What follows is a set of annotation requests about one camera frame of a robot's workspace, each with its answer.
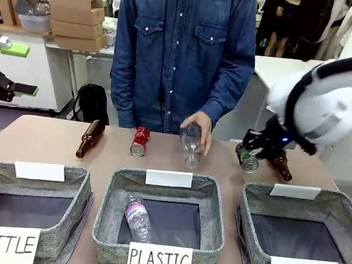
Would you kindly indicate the plastic bottle with pink label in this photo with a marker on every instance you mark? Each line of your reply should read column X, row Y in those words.
column 138, row 219

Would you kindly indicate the white cabinet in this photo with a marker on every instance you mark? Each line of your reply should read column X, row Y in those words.
column 44, row 75

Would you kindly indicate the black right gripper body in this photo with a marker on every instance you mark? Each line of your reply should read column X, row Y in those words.
column 272, row 139

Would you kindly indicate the person's left hand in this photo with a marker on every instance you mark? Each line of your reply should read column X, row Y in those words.
column 206, row 125

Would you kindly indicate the white table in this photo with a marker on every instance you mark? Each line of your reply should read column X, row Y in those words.
column 265, row 75

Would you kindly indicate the paper sign reading plastic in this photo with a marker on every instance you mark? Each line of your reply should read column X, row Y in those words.
column 158, row 261

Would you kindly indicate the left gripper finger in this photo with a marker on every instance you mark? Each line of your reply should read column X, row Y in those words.
column 15, row 49
column 8, row 89

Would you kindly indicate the person's left denim forearm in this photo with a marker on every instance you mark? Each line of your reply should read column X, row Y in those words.
column 229, row 93

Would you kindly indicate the black backpack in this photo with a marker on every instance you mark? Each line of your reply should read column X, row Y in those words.
column 91, row 103

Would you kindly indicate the silver green drink can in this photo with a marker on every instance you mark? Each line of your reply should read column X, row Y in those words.
column 250, row 164

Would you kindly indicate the person's right denim forearm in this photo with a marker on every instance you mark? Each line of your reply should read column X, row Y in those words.
column 121, row 95

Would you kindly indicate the bystander in dark jacket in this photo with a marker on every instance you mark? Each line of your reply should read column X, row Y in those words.
column 320, row 27

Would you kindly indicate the bystander in black dress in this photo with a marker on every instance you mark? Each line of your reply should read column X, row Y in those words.
column 281, row 20

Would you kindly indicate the paper sign reading bottle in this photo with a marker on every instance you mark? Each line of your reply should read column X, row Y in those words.
column 3, row 244

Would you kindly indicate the large open cardboard box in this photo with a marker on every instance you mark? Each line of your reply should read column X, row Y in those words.
column 74, row 6

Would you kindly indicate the grey fabric basket marked plastic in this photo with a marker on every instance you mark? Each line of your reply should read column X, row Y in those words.
column 211, row 213

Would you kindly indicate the clear plastic bottle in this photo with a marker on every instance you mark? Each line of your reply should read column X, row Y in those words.
column 191, row 146

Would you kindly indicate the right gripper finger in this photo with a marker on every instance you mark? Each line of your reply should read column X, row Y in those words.
column 241, row 150
column 256, row 153

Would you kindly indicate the grey fabric basket marked can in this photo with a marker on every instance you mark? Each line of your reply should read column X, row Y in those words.
column 245, row 226

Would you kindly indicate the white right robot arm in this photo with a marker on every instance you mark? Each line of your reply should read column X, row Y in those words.
column 338, row 101

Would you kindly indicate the clear plastic storage bin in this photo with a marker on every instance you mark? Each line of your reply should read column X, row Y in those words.
column 34, row 15

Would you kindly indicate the brown glass bottle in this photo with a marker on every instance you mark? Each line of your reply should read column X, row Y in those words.
column 283, row 168
column 88, row 139

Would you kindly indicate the flat cardboard box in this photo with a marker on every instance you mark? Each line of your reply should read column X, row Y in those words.
column 76, row 29
column 78, row 41

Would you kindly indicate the blank white card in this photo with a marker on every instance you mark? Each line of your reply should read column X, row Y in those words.
column 169, row 178
column 39, row 171
column 295, row 191

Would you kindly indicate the small cardboard box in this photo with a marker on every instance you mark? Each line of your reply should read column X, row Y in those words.
column 8, row 9

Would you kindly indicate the white desk with legs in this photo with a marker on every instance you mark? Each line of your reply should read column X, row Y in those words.
column 86, row 58

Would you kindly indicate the crushed red drink can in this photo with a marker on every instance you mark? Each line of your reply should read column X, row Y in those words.
column 140, row 141

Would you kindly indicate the person's denim shirt torso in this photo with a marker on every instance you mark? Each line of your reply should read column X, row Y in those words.
column 176, row 60

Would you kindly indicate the grey fabric basket marked bottle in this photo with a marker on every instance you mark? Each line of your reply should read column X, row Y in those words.
column 72, row 209

